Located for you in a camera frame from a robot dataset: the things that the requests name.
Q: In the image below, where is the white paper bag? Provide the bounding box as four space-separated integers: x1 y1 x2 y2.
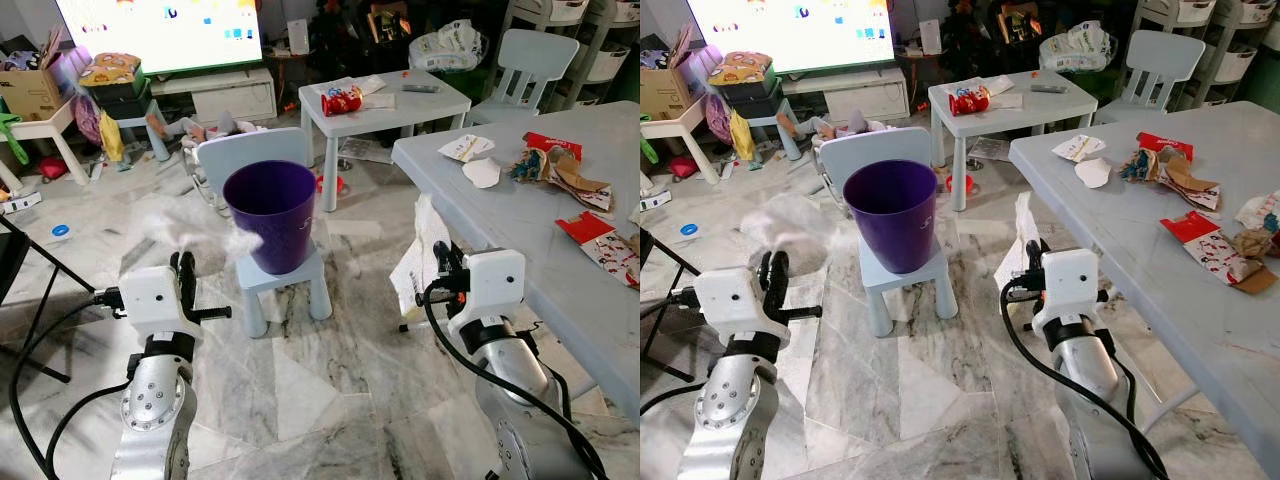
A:
389 194 453 323
994 191 1047 293

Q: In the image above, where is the white tissue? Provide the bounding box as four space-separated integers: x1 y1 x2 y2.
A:
738 194 853 268
138 204 263 263

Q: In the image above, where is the purple plastic rubbish bin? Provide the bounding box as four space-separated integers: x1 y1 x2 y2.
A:
843 159 940 276
222 160 319 277

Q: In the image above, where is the round white paper piece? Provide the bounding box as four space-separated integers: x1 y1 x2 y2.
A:
461 157 502 190
1074 157 1114 190

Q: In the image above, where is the large grey table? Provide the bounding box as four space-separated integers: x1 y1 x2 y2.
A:
1007 100 1280 453
391 100 641 423

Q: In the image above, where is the light blue child chair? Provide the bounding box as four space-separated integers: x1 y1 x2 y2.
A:
815 127 962 339
190 127 334 340
1092 30 1208 127
469 28 582 127

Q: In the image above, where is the white printed paper wrapper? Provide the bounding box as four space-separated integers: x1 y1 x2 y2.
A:
1051 134 1108 164
438 134 497 164

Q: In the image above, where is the black folding stand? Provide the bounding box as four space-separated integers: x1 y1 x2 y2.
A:
0 215 97 387
640 228 703 357

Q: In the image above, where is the yellow cloth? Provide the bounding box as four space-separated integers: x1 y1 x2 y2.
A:
97 109 127 164
727 107 757 162

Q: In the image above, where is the crumpled brown cardboard pack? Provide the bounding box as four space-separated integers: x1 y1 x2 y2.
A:
1119 147 1222 212
507 146 614 212

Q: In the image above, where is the red and white carton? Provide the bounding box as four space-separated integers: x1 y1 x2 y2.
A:
555 211 641 290
1159 210 1267 297

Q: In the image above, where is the light blue small table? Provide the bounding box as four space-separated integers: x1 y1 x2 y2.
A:
298 69 474 214
927 69 1100 214

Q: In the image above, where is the red flat packet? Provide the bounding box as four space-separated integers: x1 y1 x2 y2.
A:
523 131 584 162
1136 131 1195 162

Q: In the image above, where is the red snack bag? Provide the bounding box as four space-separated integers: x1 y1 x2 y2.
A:
320 84 365 118
947 84 992 118

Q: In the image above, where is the white television cabinet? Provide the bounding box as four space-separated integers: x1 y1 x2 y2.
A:
150 68 280 127
780 68 912 124

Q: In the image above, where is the white paper sheet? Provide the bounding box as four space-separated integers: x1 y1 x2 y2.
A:
972 75 1025 110
343 75 398 110

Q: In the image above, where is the white small table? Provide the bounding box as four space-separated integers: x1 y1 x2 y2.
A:
640 97 717 173
0 98 93 187

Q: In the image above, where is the yellow snack bag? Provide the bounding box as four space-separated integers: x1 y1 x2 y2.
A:
79 53 142 89
707 52 772 87

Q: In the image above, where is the brown cardboard box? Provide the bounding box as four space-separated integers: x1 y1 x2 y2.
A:
0 40 67 122
640 52 693 121

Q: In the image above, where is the white plastic bag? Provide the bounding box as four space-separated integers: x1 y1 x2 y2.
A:
409 21 487 74
1039 21 1114 74

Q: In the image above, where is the crumpled white printed wrapper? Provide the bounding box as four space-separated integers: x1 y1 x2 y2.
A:
1234 190 1280 263

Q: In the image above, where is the bright television screen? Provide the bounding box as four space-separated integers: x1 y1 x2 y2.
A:
55 0 267 76
685 0 899 74

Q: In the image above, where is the white storage shelf rack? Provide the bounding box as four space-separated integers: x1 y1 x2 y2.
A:
1128 0 1280 112
498 0 641 112

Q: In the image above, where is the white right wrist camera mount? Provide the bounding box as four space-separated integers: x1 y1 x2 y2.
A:
1029 248 1102 333
446 248 528 333

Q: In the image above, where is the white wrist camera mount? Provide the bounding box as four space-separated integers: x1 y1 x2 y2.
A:
692 266 792 349
1029 248 1102 333
446 248 528 333
117 264 202 338

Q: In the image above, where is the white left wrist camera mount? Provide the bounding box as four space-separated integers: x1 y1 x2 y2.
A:
692 266 792 349
117 264 202 338

